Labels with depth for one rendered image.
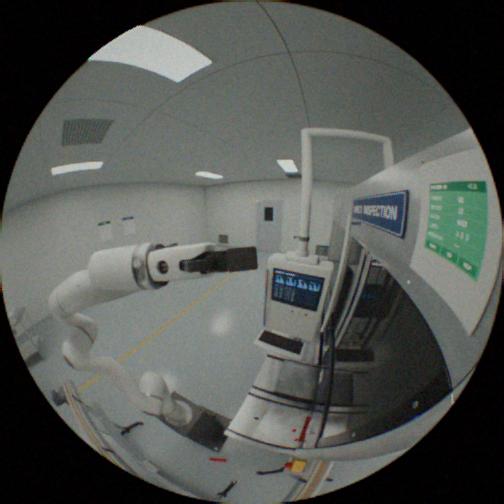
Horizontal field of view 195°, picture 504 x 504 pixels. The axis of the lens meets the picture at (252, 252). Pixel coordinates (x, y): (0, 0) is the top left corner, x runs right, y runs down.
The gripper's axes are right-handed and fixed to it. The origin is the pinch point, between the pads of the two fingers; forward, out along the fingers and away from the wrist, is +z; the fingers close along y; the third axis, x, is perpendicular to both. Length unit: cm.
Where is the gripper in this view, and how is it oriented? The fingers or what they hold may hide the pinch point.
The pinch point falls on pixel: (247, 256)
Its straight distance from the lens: 24.4
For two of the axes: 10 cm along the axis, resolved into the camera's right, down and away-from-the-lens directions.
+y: -1.2, -0.3, 9.9
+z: 9.9, -1.0, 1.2
